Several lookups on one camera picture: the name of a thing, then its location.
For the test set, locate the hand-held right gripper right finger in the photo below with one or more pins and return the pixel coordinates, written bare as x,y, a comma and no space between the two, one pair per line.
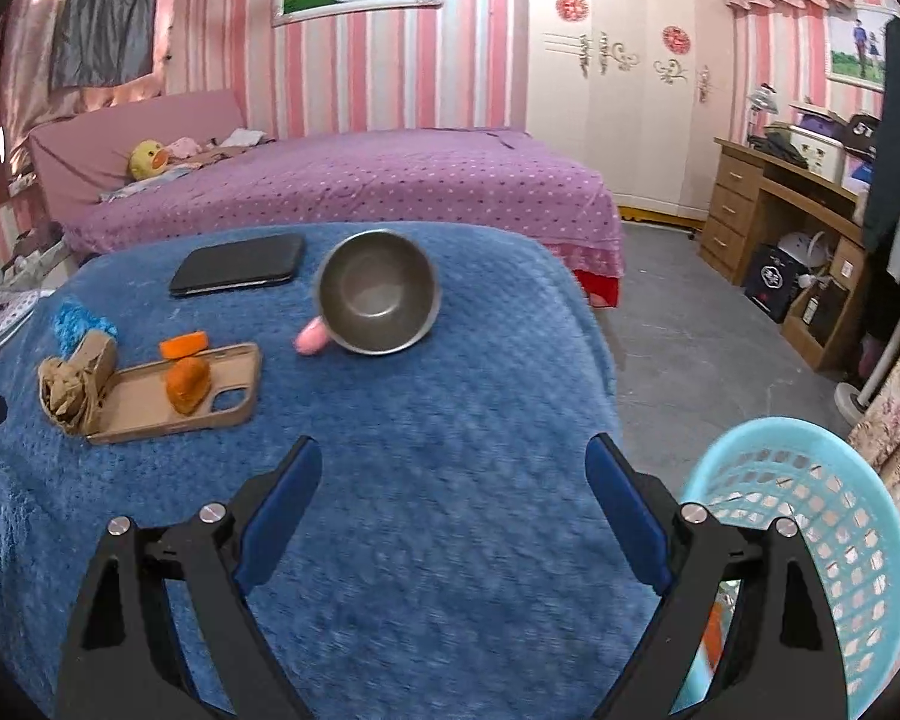
630,517

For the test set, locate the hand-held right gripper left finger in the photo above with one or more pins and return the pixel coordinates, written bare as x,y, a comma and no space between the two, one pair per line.
281,517

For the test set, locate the brown paper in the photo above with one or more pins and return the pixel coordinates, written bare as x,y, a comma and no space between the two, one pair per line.
71,390

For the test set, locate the blue fluffy scrunchie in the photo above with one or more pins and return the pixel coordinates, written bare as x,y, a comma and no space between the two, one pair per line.
79,322

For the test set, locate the light blue plastic basket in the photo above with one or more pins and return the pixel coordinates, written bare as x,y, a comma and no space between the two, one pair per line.
847,540

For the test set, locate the white perforated plastic basket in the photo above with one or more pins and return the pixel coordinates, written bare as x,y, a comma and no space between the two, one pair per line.
7,311

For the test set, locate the tan phone case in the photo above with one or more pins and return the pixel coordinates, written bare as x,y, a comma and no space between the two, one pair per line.
139,405

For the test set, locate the blue fleece blanket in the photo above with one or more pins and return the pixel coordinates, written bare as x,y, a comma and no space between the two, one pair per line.
435,427

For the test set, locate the pink steel mug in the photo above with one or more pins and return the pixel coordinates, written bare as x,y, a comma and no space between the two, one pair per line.
379,292

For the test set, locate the white standing fan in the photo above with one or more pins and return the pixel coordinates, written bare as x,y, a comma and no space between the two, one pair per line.
849,399

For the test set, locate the brown cardboard box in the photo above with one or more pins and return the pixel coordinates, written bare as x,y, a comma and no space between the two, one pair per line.
814,322

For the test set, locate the black paper bag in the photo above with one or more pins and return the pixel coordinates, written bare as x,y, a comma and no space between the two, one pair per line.
771,281

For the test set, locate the pink covered headboard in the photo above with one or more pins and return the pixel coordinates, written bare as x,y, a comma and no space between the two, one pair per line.
105,150

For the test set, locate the yellow duck plush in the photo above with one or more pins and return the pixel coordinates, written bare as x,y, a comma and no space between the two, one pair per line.
147,160

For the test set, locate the white small fan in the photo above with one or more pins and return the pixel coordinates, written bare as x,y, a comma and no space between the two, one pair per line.
806,249

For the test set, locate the wooden desk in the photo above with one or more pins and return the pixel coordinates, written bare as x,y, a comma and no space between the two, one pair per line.
735,202

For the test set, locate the pink cloth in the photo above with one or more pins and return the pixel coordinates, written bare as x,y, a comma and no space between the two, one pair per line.
185,148

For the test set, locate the purple dotted bed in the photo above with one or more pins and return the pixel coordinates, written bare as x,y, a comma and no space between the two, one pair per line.
382,180

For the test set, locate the pink satin curtain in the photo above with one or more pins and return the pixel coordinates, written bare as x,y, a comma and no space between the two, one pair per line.
30,52

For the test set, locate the white cloth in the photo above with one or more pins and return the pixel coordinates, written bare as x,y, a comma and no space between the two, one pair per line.
244,138

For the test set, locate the white wardrobe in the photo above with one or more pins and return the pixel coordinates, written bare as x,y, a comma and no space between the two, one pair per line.
637,127

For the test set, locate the dark cloth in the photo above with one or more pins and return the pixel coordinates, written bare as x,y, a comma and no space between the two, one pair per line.
780,148

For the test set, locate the white storage box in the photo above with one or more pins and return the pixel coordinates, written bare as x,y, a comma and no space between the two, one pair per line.
817,157

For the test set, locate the grey curtain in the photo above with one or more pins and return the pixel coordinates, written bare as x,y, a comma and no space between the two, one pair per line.
105,15

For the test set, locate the desk lamp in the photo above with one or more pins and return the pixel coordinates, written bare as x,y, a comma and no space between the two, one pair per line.
761,101

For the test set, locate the purple box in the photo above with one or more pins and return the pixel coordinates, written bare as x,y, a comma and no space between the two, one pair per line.
821,117

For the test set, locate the black cap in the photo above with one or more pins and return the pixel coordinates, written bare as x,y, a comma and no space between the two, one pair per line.
862,131

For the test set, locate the red round paper decoration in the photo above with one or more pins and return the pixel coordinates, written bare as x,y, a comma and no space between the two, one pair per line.
571,7
676,39

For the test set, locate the small couple wall poster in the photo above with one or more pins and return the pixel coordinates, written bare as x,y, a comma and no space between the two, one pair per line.
855,49

